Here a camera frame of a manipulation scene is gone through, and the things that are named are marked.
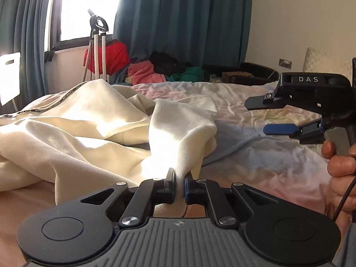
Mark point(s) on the red cloth on stand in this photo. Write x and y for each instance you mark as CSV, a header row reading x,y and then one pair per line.
x,y
116,57

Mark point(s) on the garment steamer stand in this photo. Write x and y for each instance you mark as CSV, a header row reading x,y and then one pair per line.
x,y
96,51

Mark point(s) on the black side sofa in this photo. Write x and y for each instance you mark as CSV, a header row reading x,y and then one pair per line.
x,y
261,75

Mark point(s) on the pink garment in pile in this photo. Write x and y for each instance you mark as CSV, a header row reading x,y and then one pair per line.
x,y
143,73

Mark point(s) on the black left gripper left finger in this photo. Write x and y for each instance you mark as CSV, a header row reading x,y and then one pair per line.
x,y
77,231

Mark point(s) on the teal curtain left panel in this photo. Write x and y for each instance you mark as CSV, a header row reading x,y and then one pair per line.
x,y
23,31

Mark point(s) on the green garment in pile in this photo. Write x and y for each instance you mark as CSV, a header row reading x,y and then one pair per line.
x,y
191,74

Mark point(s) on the cream quilted headboard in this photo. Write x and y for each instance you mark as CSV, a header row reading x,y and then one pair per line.
x,y
319,61

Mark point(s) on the white chair back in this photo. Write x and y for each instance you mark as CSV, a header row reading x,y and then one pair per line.
x,y
10,78

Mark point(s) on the teal curtain right panel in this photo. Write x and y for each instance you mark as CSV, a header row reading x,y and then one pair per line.
x,y
203,32

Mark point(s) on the pastel tie-dye bed sheet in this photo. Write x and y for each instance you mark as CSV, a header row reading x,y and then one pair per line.
x,y
277,165

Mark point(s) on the brown cardboard box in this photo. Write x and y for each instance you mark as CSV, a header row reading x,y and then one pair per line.
x,y
234,77

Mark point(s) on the black garment in pile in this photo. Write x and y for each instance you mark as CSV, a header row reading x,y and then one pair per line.
x,y
167,65

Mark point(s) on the teal curtain panel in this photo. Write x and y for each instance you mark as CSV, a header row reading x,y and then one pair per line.
x,y
23,31
203,32

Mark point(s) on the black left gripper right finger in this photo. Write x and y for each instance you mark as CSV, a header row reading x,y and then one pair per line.
x,y
278,230

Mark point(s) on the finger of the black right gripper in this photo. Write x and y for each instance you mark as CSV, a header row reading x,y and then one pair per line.
x,y
307,134
262,102

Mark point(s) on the wall power socket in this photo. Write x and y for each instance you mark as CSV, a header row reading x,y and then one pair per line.
x,y
285,63

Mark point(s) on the person's right hand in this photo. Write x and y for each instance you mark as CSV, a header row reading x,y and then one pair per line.
x,y
341,169

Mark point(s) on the cream white zip hoodie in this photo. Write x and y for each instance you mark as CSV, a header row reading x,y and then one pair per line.
x,y
95,134

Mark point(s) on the window with dark frame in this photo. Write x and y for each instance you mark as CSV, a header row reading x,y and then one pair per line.
x,y
68,24

